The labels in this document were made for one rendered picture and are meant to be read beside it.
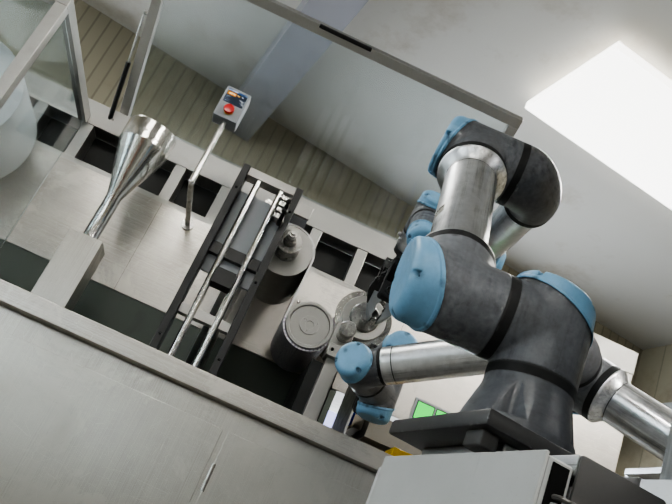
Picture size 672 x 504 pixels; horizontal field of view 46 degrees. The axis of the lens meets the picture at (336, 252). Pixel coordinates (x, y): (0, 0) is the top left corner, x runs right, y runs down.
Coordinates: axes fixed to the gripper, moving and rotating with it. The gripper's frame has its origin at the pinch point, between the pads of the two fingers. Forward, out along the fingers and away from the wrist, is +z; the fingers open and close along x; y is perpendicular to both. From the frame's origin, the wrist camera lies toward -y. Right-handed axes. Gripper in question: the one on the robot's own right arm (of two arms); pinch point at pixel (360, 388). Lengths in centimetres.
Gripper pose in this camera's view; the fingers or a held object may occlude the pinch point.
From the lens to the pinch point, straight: 199.3
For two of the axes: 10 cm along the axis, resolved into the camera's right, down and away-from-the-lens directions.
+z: -2.1, 3.5, 9.1
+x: -9.1, -4.2, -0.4
